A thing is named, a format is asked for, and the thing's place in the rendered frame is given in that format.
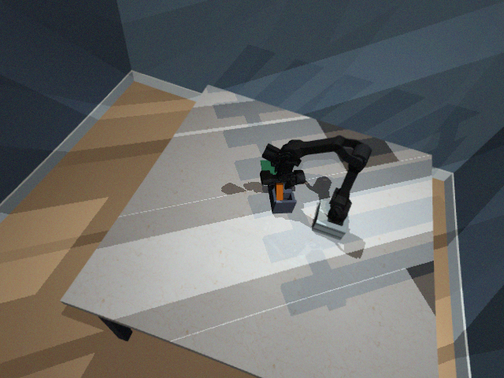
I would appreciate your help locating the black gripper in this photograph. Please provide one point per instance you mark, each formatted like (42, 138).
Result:
(292, 178)

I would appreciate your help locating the orange block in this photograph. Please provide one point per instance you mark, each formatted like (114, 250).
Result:
(279, 191)

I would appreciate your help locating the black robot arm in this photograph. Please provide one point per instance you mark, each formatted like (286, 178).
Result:
(289, 156)

